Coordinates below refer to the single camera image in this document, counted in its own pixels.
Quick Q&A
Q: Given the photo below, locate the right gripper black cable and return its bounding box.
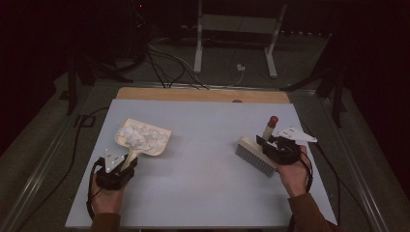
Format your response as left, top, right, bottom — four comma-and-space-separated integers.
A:
299, 124, 342, 232

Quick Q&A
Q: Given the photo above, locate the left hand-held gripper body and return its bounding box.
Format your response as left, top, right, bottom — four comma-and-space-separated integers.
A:
94, 148, 137, 191

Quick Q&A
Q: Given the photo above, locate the bundle of black floor cables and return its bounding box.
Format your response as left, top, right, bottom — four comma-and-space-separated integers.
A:
145, 40, 211, 90

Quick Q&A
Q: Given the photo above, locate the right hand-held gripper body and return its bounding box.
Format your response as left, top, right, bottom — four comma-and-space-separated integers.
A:
262, 127, 319, 166

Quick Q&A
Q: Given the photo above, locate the white plug with cable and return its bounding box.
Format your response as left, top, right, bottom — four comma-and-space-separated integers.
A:
206, 63, 247, 89

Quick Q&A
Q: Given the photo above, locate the person's left hand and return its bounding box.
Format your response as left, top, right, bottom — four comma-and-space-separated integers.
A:
89, 174, 126, 216

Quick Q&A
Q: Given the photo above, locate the white table board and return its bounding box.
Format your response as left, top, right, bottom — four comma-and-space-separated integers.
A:
64, 98, 338, 230

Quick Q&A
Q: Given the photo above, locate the cream plastic dustpan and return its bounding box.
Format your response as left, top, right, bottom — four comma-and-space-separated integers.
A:
114, 117, 173, 172

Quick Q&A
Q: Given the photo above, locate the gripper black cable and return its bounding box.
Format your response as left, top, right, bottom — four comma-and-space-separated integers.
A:
14, 106, 110, 232
299, 124, 342, 232

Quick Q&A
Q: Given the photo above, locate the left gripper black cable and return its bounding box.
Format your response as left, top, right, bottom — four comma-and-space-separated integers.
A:
14, 106, 110, 232

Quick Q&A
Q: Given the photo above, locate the white metal stand frame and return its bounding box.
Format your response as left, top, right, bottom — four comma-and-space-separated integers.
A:
192, 0, 288, 79

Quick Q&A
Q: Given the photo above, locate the black stand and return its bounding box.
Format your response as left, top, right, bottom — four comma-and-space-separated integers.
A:
279, 34, 348, 129
65, 52, 135, 117

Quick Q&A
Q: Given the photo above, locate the pile of white paper scraps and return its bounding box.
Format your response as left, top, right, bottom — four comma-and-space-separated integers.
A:
116, 123, 169, 153

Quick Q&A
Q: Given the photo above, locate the cream brush with red tip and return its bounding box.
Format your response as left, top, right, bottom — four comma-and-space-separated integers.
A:
234, 115, 280, 179

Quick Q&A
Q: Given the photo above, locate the person's right hand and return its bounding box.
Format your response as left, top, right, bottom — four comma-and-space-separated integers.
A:
276, 145, 313, 198

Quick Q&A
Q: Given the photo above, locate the metal floor rail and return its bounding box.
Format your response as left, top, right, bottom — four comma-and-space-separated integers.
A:
318, 96, 392, 232
0, 84, 95, 232

